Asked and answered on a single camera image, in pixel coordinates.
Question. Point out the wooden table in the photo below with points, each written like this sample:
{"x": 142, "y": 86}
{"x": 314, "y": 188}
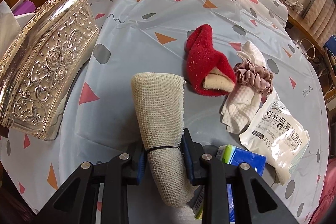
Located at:
{"x": 299, "y": 24}

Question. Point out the patterned plastic tablecloth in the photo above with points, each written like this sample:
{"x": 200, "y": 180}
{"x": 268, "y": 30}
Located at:
{"x": 131, "y": 43}

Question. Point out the pink ruffled bed cover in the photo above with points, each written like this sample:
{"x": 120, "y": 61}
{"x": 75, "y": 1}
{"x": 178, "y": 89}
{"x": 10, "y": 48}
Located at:
{"x": 329, "y": 187}

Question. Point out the beige gauze roll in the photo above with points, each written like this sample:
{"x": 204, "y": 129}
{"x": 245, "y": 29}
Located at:
{"x": 157, "y": 108}

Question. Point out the mauve hair scrunchie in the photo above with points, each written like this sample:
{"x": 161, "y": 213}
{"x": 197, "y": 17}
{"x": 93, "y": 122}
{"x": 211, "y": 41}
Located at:
{"x": 252, "y": 77}

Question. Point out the purple tissue box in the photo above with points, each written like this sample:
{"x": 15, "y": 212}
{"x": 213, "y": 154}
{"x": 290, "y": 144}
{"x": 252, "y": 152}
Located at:
{"x": 25, "y": 7}

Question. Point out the beige patterned curtain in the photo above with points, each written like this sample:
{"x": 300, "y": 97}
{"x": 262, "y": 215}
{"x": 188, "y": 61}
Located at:
{"x": 323, "y": 11}

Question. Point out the white wet wipes packet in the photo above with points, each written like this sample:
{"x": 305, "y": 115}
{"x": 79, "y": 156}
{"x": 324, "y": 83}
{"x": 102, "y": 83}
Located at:
{"x": 275, "y": 134}

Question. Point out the white waffle cloth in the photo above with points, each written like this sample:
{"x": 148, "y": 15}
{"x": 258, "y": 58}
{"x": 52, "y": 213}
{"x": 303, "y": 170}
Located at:
{"x": 241, "y": 111}

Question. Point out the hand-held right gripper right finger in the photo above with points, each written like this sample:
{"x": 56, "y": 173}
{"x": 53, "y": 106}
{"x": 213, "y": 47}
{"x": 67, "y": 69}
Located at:
{"x": 187, "y": 158}

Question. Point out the white facial tissue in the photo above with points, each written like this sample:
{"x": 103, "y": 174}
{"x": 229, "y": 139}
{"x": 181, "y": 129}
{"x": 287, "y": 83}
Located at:
{"x": 6, "y": 22}

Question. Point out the blue green tissue packet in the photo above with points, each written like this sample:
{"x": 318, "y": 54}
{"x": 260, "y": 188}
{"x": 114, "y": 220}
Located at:
{"x": 244, "y": 158}

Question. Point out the ornate silver tissue box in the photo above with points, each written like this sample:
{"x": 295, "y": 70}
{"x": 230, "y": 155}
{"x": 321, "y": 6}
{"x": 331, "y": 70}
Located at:
{"x": 47, "y": 69}

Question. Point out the red fluffy sock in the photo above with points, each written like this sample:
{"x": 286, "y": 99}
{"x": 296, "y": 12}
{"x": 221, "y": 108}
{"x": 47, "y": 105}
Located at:
{"x": 202, "y": 56}

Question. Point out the white tote bag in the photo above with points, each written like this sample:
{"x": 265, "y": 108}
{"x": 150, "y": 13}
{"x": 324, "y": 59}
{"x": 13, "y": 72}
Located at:
{"x": 299, "y": 43}

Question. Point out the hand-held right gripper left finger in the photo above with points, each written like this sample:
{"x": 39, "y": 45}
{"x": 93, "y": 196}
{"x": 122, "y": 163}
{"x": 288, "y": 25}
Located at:
{"x": 140, "y": 163}

